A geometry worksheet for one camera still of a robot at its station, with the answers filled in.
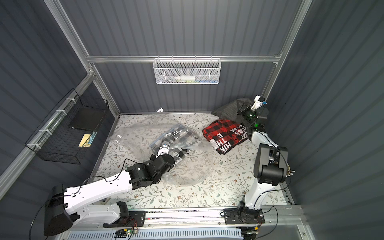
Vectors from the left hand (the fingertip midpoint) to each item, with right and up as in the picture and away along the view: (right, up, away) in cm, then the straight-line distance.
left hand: (166, 155), depth 76 cm
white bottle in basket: (+9, +46, +17) cm, 50 cm away
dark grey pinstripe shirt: (+35, +24, +13) cm, 45 cm away
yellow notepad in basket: (-34, +8, -11) cm, 36 cm away
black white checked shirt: (+6, +5, +18) cm, 19 cm away
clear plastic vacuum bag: (-20, +8, +32) cm, 39 cm away
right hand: (+38, +30, +9) cm, 49 cm away
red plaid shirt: (+35, +10, +22) cm, 42 cm away
